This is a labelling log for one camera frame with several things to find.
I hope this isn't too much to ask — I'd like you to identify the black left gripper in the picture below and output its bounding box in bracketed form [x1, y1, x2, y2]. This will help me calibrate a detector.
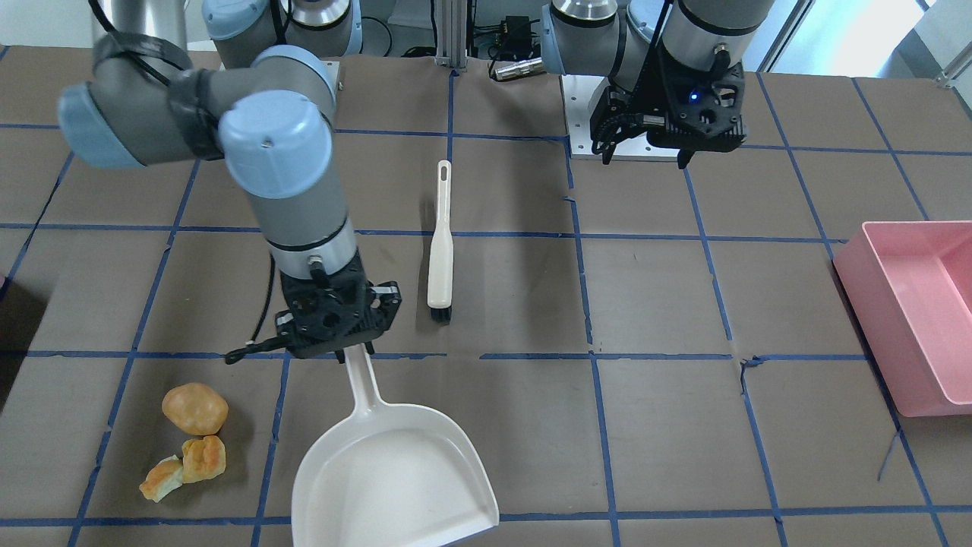
[589, 60, 746, 169]

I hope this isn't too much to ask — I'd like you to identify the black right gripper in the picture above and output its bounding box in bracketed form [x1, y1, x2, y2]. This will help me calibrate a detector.
[275, 254, 402, 364]

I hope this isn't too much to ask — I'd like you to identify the beige hand brush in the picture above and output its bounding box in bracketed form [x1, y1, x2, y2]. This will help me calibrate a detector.
[427, 160, 454, 324]

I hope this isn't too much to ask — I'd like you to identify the beige plastic dustpan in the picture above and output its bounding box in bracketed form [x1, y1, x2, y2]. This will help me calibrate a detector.
[291, 345, 500, 546]

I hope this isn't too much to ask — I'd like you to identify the round golden bread roll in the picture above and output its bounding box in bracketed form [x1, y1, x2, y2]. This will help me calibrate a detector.
[161, 382, 229, 436]

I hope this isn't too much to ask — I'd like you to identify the torn bread piece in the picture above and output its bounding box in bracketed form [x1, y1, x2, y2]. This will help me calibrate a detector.
[181, 434, 226, 484]

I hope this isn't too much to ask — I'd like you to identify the small bread chunk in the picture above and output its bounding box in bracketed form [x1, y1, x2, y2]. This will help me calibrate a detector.
[139, 456, 184, 503]

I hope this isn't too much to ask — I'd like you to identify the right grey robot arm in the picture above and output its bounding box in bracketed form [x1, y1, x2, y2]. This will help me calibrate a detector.
[58, 1, 402, 364]

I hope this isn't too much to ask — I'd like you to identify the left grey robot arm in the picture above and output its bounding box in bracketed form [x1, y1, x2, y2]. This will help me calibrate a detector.
[539, 1, 773, 169]

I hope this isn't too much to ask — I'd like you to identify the pink plastic bin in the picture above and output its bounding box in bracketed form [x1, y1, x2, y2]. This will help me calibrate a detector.
[834, 220, 971, 418]

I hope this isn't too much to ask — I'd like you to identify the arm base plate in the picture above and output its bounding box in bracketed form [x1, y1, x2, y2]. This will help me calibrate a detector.
[560, 74, 684, 162]

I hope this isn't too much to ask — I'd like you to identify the aluminium frame post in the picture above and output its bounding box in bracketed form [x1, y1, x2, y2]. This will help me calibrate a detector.
[431, 1, 474, 73]

